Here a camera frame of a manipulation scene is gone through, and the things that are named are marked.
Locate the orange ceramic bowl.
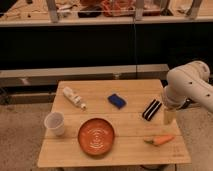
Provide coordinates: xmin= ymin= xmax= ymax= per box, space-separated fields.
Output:
xmin=78 ymin=118 xmax=115 ymax=156

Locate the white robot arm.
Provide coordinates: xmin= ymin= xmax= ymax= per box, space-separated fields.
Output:
xmin=161 ymin=61 xmax=213 ymax=125

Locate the orange carrot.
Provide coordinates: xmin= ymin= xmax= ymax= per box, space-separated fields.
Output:
xmin=145 ymin=135 xmax=174 ymax=146

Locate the blue sponge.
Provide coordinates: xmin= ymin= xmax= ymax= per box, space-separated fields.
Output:
xmin=108 ymin=94 xmax=126 ymax=109

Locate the wooden table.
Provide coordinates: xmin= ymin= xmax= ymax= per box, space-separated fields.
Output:
xmin=38 ymin=79 xmax=191 ymax=168

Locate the white plastic bottle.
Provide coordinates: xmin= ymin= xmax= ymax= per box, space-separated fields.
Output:
xmin=62 ymin=87 xmax=86 ymax=110

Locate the white plastic cup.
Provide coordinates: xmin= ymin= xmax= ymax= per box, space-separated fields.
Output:
xmin=44 ymin=112 xmax=65 ymax=136

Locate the red object on shelf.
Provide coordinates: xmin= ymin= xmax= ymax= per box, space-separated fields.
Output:
xmin=101 ymin=0 xmax=135 ymax=17

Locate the vertical black cable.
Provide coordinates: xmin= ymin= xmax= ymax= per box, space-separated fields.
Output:
xmin=133 ymin=15 xmax=139 ymax=80

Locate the metal shelf rail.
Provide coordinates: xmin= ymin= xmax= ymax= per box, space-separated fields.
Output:
xmin=0 ymin=64 xmax=169 ymax=87

